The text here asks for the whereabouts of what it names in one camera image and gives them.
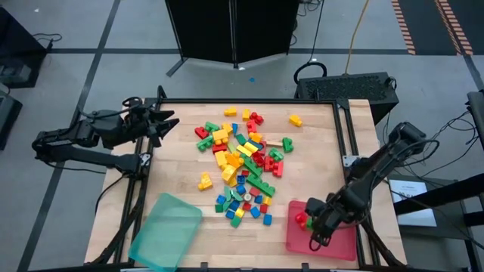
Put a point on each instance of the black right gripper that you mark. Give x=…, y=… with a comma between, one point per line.
x=325, y=217

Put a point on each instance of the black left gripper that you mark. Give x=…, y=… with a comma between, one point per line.
x=140, y=121

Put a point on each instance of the red plastic building block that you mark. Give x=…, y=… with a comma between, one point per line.
x=259, y=158
x=257, y=118
x=269, y=163
x=201, y=132
x=301, y=219
x=278, y=169
x=219, y=148
x=251, y=126

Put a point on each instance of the light green plastic building block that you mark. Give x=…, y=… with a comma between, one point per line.
x=231, y=146

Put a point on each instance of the long green plastic building block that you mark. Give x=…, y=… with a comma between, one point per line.
x=261, y=185

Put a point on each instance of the blue plastic building block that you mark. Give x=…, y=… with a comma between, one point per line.
x=257, y=144

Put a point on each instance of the natural wooden plank block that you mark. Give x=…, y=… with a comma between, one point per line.
x=275, y=143

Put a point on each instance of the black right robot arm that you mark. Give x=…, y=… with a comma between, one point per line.
x=363, y=181

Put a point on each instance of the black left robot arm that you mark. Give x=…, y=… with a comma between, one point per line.
x=75, y=153

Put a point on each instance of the red translucent plastic bin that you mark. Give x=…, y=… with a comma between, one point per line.
x=340, y=245

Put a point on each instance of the red wooden wedge block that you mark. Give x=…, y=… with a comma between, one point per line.
x=263, y=208

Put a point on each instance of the natural wooden cylinder block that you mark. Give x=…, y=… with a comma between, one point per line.
x=247, y=196

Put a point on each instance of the blue half-round wooden block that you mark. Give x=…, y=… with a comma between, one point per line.
x=241, y=189

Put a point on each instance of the teal green wooden block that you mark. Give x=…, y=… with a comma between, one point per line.
x=237, y=195

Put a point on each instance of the white paper sheet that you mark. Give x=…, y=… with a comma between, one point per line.
x=412, y=211

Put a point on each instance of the light green wooden block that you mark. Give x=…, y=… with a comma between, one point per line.
x=227, y=192

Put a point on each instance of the black folding partition screen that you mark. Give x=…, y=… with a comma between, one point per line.
x=204, y=30

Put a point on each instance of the green wooden wedge block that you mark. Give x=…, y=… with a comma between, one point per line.
x=219, y=208

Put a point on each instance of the teal translucent plastic bin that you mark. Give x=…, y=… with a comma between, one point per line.
x=166, y=230

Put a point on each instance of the black side stand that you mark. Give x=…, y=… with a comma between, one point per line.
x=435, y=196

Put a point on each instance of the black perforated computer case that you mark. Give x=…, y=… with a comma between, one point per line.
x=348, y=88

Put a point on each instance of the black floor case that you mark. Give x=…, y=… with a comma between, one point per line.
x=7, y=117

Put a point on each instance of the black floor equipment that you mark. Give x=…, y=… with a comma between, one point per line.
x=19, y=56

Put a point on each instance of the black equipment panel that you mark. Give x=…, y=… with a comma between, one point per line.
x=477, y=113

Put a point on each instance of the black mat with orange stripes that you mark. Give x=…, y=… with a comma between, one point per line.
x=423, y=22

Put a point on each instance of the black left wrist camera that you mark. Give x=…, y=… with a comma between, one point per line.
x=155, y=139

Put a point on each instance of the white metal mounting bracket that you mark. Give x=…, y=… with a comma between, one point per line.
x=145, y=158
x=348, y=160

